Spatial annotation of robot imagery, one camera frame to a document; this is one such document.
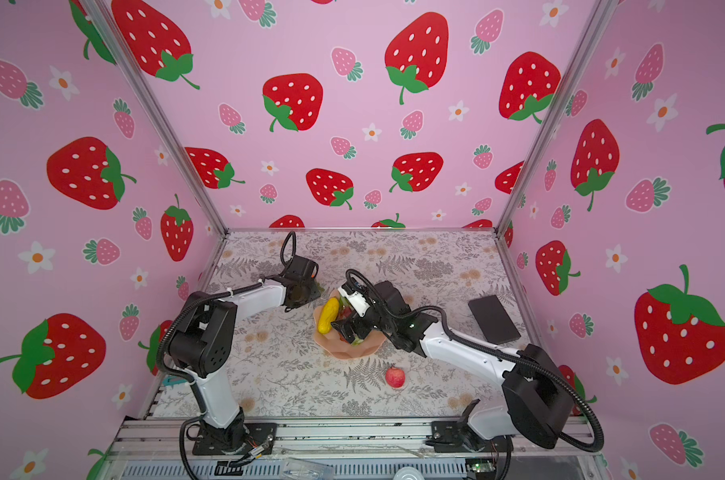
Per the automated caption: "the aluminium rail frame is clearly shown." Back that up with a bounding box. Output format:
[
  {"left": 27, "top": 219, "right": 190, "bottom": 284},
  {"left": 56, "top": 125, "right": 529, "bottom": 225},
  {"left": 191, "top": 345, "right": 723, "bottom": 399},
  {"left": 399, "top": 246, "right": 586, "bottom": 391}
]
[{"left": 89, "top": 417, "right": 612, "bottom": 479}]

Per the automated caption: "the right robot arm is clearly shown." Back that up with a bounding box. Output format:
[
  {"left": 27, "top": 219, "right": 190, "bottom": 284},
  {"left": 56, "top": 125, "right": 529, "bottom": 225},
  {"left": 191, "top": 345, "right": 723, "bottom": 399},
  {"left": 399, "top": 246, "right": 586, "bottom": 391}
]
[{"left": 338, "top": 281, "right": 575, "bottom": 449}]

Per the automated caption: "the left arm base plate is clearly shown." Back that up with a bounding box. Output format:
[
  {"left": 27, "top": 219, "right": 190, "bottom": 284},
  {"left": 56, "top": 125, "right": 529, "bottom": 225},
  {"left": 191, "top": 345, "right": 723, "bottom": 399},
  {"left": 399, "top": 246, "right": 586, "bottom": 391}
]
[{"left": 188, "top": 422, "right": 278, "bottom": 457}]

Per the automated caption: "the yellow fruit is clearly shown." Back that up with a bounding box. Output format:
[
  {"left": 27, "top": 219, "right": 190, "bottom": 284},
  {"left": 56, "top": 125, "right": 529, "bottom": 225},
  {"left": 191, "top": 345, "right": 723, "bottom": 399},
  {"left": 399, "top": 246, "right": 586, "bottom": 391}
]
[{"left": 316, "top": 297, "right": 340, "bottom": 335}]

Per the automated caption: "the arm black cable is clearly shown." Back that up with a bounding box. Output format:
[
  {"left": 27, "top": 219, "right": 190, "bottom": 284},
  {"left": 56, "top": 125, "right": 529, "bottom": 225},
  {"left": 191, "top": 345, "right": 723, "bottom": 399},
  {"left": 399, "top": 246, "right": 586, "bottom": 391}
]
[
  {"left": 343, "top": 268, "right": 605, "bottom": 454},
  {"left": 277, "top": 230, "right": 298, "bottom": 271}
]

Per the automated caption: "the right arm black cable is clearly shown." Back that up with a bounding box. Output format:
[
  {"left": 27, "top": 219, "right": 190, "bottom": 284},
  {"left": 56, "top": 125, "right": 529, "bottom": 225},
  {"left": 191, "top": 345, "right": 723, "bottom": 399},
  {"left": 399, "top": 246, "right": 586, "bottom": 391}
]
[{"left": 343, "top": 268, "right": 605, "bottom": 454}]

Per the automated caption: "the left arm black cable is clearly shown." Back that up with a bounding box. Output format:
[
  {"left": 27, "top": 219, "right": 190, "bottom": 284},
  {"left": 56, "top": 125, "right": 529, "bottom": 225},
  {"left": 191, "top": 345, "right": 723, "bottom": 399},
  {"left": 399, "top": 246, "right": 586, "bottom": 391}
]
[{"left": 277, "top": 230, "right": 298, "bottom": 271}]

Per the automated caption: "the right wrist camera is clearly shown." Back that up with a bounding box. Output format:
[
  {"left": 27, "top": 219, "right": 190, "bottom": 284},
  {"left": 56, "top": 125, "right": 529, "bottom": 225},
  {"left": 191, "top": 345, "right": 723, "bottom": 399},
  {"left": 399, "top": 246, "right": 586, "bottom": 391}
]
[{"left": 338, "top": 285, "right": 371, "bottom": 318}]

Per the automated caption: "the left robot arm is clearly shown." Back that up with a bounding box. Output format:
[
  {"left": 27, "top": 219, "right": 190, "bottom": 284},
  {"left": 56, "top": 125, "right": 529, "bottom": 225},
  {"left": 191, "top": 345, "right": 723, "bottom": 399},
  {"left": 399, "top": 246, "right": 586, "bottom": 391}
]
[{"left": 156, "top": 256, "right": 320, "bottom": 452}]

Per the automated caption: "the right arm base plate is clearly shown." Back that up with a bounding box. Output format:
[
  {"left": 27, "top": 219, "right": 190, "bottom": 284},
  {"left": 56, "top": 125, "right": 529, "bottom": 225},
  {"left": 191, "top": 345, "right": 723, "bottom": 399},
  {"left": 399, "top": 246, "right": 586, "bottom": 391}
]
[{"left": 425, "top": 420, "right": 514, "bottom": 454}]

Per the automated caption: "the black flat pad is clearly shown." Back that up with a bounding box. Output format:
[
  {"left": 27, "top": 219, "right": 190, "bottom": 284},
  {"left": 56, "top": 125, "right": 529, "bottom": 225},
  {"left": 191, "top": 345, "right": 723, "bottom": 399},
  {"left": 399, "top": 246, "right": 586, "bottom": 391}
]
[{"left": 468, "top": 295, "right": 522, "bottom": 345}]

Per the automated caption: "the pink scalloped fruit bowl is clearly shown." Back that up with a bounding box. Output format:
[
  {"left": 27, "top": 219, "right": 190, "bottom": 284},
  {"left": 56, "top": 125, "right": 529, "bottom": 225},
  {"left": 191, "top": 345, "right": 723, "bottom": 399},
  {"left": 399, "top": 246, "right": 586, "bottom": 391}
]
[{"left": 312, "top": 290, "right": 386, "bottom": 360}]

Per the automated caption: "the red apple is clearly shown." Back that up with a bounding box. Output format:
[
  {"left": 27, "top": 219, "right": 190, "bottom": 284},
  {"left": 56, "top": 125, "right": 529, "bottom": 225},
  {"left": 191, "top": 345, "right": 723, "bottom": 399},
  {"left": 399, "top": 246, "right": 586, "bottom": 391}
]
[{"left": 385, "top": 367, "right": 407, "bottom": 389}]

